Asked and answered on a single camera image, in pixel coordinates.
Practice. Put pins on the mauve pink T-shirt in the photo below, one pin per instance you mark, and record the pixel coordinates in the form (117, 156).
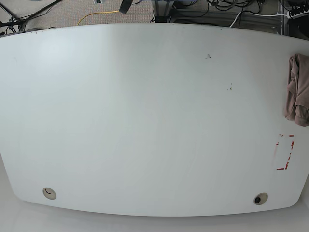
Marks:
(297, 96)

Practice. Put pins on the red tape rectangle marking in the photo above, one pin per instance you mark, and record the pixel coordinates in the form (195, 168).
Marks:
(283, 151)

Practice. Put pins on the black tripod stand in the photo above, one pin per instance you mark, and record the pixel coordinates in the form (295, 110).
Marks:
(18, 24)

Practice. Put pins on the white power strip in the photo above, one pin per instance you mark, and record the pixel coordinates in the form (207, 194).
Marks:
(298, 11)

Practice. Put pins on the aluminium frame base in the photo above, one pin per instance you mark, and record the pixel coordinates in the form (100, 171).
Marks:
(168, 11)

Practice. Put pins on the left table cable grommet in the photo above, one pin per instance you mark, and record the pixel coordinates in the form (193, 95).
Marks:
(49, 193)

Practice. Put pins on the table cable grommet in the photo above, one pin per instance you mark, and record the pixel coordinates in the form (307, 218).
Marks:
(49, 193)
(260, 199)

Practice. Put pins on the right table cable grommet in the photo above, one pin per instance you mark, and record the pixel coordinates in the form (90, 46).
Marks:
(260, 199)

